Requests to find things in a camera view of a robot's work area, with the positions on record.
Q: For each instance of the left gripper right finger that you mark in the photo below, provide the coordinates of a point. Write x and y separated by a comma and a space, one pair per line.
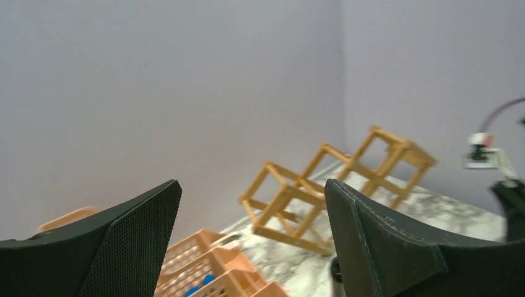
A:
382, 252

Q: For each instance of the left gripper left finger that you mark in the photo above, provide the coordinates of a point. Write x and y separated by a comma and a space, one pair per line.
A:
116, 252

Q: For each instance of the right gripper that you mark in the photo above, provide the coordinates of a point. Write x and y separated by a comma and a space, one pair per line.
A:
510, 194

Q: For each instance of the wooden wine rack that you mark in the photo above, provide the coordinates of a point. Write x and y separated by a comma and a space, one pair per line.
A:
289, 216

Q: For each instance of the peach plastic file organizer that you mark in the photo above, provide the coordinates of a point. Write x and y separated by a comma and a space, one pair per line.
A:
208, 263

